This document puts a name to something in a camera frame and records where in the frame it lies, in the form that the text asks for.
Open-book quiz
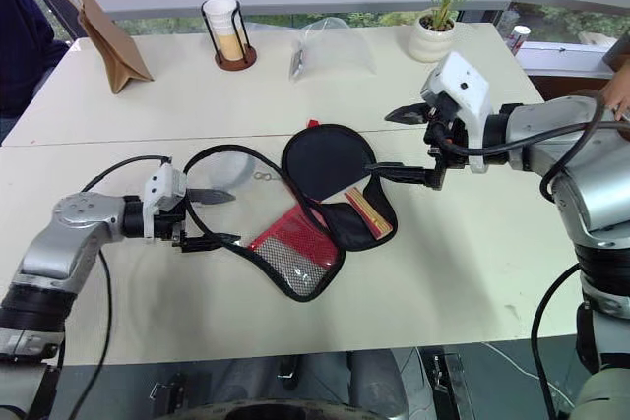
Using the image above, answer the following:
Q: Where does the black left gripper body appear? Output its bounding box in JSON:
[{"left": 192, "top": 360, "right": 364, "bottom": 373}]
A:
[{"left": 156, "top": 207, "right": 191, "bottom": 255}]

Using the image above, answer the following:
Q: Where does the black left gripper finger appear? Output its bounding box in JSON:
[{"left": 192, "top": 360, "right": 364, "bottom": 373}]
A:
[
  {"left": 188, "top": 187, "right": 237, "bottom": 206},
  {"left": 182, "top": 233, "right": 242, "bottom": 255}
]

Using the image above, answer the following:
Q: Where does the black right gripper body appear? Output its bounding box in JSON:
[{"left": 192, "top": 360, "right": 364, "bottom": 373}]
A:
[{"left": 421, "top": 92, "right": 472, "bottom": 191}]

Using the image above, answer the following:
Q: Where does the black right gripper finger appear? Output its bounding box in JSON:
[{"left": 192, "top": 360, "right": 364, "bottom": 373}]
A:
[
  {"left": 365, "top": 162, "right": 440, "bottom": 190},
  {"left": 384, "top": 101, "right": 429, "bottom": 128}
]

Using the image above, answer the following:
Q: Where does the black table tennis paddle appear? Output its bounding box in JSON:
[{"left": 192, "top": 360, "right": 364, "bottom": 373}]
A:
[{"left": 282, "top": 127, "right": 394, "bottom": 240}]

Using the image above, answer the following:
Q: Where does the black red paddle case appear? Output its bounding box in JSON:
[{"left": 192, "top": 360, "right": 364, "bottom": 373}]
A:
[{"left": 184, "top": 118, "right": 400, "bottom": 303}]

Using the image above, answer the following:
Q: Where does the bare bystander hand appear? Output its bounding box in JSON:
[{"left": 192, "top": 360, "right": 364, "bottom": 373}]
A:
[{"left": 599, "top": 72, "right": 630, "bottom": 117}]

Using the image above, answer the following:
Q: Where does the white ribbed plant pot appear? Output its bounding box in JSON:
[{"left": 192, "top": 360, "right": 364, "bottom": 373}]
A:
[{"left": 407, "top": 14, "right": 460, "bottom": 64}]

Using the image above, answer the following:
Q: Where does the clear plastic bag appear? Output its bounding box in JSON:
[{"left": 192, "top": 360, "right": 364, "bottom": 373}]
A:
[{"left": 287, "top": 16, "right": 378, "bottom": 83}]

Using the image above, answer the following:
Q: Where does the red white drink can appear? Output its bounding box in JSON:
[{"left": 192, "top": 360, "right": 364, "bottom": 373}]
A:
[{"left": 509, "top": 25, "right": 531, "bottom": 55}]

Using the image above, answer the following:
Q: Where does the cup stack in holder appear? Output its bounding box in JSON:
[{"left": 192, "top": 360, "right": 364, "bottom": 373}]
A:
[{"left": 201, "top": 0, "right": 259, "bottom": 72}]

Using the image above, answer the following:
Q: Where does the brown paper bag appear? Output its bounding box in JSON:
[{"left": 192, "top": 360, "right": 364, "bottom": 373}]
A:
[{"left": 36, "top": 0, "right": 155, "bottom": 95}]

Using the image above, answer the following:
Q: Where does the white paper cup stack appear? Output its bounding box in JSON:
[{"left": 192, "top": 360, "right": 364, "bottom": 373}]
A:
[{"left": 203, "top": 0, "right": 245, "bottom": 62}]

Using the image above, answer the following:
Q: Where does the person in dark blue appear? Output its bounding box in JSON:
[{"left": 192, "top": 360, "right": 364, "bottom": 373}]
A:
[{"left": 0, "top": 0, "right": 71, "bottom": 119}]

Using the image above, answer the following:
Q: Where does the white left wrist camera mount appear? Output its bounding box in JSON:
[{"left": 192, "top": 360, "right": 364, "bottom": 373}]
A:
[{"left": 142, "top": 161, "right": 189, "bottom": 243}]

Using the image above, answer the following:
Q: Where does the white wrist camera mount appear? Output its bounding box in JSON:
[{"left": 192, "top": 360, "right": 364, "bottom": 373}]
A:
[
  {"left": 420, "top": 50, "right": 494, "bottom": 175},
  {"left": 142, "top": 161, "right": 189, "bottom": 243}
]

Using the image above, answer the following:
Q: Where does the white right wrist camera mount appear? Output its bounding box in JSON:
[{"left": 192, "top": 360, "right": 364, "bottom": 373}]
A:
[{"left": 420, "top": 50, "right": 494, "bottom": 175}]

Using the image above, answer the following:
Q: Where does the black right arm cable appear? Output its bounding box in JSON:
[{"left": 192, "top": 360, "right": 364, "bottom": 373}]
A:
[{"left": 428, "top": 94, "right": 630, "bottom": 420}]

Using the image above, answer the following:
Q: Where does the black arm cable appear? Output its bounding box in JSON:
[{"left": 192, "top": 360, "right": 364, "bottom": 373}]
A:
[
  {"left": 58, "top": 154, "right": 173, "bottom": 420},
  {"left": 428, "top": 94, "right": 630, "bottom": 420}
]

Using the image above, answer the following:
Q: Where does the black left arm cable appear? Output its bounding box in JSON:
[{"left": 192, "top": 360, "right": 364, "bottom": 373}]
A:
[{"left": 58, "top": 154, "right": 173, "bottom": 420}]

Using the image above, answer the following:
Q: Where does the black metal bracket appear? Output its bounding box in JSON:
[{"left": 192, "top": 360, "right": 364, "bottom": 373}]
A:
[
  {"left": 416, "top": 346, "right": 470, "bottom": 420},
  {"left": 149, "top": 371, "right": 192, "bottom": 407}
]

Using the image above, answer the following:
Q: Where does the white thin cable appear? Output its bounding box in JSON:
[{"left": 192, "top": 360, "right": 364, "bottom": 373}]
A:
[{"left": 480, "top": 340, "right": 585, "bottom": 394}]

